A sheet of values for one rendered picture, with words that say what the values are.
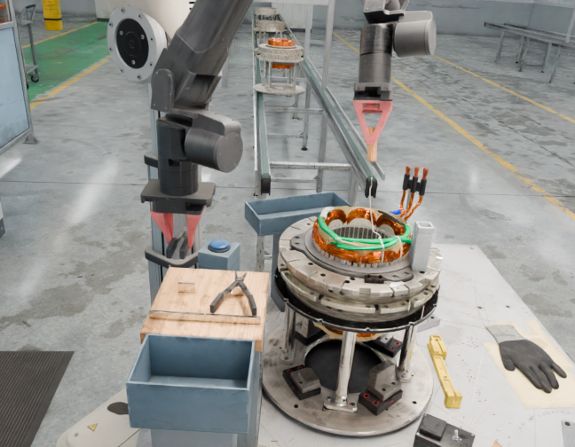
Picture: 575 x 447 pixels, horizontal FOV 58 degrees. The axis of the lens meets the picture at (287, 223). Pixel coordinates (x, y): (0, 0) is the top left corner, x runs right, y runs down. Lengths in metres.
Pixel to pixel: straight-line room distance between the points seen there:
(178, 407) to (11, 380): 1.76
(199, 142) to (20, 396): 1.83
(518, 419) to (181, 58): 0.95
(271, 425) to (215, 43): 0.72
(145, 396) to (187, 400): 0.06
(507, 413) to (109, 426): 1.19
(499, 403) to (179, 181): 0.83
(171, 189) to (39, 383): 1.76
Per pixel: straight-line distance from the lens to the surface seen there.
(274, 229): 1.22
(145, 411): 0.80
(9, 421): 2.32
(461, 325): 1.45
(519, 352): 1.38
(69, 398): 2.35
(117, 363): 2.47
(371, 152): 0.95
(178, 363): 0.87
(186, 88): 0.72
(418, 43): 0.94
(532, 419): 1.24
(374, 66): 0.95
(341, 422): 1.08
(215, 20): 0.70
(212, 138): 0.70
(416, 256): 0.98
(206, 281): 0.96
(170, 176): 0.76
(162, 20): 1.10
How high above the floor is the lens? 1.58
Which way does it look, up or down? 26 degrees down
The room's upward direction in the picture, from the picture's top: 3 degrees clockwise
